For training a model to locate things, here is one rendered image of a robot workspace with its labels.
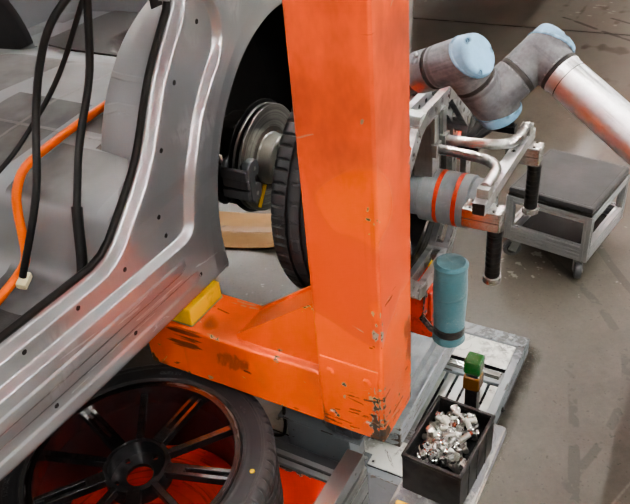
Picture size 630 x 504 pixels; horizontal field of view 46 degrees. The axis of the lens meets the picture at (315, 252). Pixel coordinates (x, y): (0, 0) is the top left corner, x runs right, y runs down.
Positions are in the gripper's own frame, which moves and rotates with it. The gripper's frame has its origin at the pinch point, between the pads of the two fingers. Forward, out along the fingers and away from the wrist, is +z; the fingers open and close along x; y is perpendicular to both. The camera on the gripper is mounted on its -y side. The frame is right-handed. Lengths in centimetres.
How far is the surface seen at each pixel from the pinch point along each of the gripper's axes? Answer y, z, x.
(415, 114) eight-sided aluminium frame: 2.8, -10.2, -11.5
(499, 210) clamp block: -11.0, -24.8, -33.2
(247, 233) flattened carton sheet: 28, 157, -76
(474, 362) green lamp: -41, -18, -50
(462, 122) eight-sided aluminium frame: 24.4, 2.3, -36.7
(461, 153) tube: 3.2, -12.4, -27.3
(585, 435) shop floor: -25, 1, -132
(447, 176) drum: 2.1, -4.1, -33.3
